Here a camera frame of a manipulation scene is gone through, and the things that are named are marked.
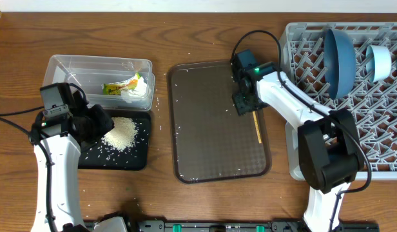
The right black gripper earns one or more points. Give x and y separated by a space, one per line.
243 107

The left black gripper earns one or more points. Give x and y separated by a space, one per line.
104 125

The wooden chopstick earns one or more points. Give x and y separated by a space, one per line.
257 127

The pile of white rice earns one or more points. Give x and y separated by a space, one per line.
123 134

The yellow green snack wrapper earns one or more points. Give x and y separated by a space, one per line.
116 88

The white tissue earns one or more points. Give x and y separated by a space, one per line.
130 93

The dark blue plate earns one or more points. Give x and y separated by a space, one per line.
340 61

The light blue bowl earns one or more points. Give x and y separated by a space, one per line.
379 66

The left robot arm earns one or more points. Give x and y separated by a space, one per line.
57 136

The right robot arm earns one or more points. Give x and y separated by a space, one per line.
323 138

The clear plastic waste bin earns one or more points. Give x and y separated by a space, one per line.
91 72

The grey dishwasher rack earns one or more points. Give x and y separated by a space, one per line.
373 104

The black rectangular tray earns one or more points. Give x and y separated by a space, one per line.
133 158

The brown serving tray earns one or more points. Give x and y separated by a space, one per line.
210 141

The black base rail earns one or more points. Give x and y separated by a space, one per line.
119 224

